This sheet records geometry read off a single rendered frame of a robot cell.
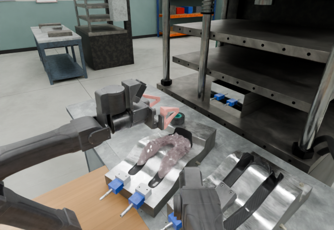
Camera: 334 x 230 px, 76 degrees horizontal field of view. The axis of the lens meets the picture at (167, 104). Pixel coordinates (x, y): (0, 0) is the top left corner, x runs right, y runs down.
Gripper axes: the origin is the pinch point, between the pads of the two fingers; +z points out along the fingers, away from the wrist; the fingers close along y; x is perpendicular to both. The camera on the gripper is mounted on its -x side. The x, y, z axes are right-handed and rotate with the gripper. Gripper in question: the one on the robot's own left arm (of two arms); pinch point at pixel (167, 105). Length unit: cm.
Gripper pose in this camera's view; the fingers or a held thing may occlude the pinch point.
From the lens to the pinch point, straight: 68.2
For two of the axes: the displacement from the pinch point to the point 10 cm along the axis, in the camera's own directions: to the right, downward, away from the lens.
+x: -0.2, 8.9, 4.6
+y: -6.1, -3.7, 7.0
